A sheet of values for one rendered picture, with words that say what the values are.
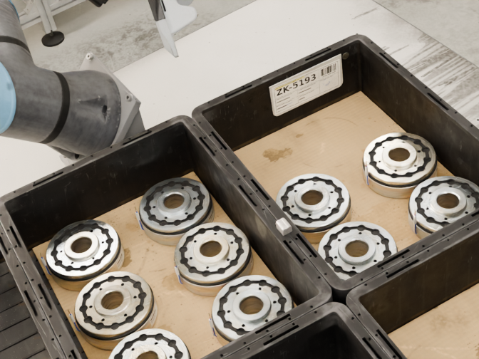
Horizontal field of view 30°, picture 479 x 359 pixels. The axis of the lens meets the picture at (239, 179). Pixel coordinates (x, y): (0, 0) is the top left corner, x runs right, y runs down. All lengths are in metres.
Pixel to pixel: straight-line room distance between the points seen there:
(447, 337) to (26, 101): 0.68
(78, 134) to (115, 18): 1.82
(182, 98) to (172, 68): 0.10
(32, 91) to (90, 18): 1.90
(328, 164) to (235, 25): 0.59
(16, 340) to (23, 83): 0.38
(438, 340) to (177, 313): 0.33
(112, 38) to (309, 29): 1.42
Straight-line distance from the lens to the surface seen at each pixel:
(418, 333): 1.12
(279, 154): 1.34
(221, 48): 1.78
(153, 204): 1.26
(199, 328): 1.15
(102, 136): 1.42
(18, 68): 1.37
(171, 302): 1.19
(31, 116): 1.36
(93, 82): 1.43
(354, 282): 1.04
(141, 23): 3.15
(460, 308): 1.15
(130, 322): 1.14
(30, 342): 1.21
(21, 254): 1.17
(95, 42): 3.12
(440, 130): 1.27
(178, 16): 1.28
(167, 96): 1.69
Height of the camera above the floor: 1.75
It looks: 45 degrees down
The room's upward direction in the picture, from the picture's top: 11 degrees counter-clockwise
